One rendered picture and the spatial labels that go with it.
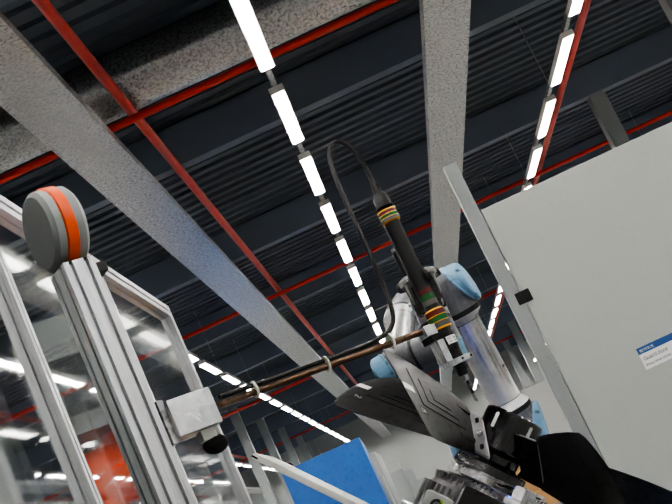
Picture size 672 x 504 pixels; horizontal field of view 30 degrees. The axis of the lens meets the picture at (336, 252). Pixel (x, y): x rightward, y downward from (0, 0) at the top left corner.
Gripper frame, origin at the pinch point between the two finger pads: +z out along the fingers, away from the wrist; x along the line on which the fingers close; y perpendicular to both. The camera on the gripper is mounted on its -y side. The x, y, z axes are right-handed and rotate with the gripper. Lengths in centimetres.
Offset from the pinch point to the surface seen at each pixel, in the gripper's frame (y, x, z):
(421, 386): 24.5, 8.7, 28.4
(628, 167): -34, -89, -185
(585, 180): -36, -73, -184
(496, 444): 39.4, 0.5, 12.2
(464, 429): 34.6, 4.9, 20.5
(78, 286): -17, 57, 43
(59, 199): -32, 53, 47
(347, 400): 18.2, 24.2, 1.4
